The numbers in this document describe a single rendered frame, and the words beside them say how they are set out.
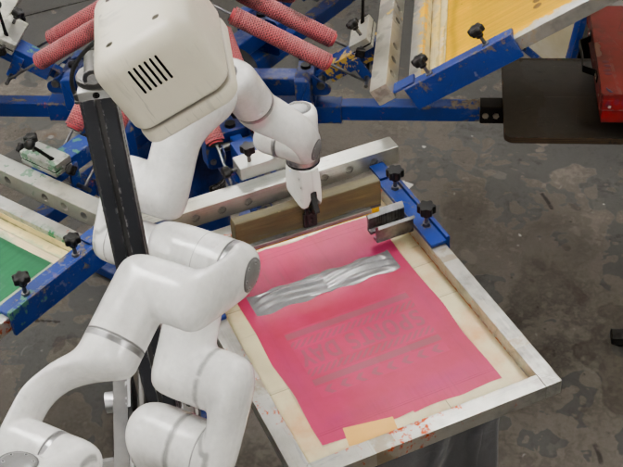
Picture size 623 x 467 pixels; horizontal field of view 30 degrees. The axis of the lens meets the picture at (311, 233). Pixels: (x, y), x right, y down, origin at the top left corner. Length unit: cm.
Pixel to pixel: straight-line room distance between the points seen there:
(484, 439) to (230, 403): 101
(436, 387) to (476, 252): 182
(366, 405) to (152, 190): 67
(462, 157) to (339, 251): 197
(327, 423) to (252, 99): 67
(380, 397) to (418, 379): 9
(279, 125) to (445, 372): 63
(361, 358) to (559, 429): 127
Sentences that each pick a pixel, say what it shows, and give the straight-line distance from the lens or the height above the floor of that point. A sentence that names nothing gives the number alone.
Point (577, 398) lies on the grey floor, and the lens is 374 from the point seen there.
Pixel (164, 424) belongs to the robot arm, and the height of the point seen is 145.
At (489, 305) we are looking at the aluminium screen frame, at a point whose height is 99.
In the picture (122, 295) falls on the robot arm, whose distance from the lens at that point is 156.
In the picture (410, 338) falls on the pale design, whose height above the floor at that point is 96.
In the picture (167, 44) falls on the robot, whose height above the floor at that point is 201.
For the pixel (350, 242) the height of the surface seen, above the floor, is 96.
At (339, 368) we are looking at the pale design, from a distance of 248.
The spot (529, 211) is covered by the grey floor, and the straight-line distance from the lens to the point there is 441.
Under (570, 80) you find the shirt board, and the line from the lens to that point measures 338.
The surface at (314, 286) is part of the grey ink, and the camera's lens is 266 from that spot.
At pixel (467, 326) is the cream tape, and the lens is 257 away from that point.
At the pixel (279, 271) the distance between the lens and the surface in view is 272.
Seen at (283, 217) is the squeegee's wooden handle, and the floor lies 114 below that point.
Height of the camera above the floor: 275
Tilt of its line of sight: 40 degrees down
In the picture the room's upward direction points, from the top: 4 degrees counter-clockwise
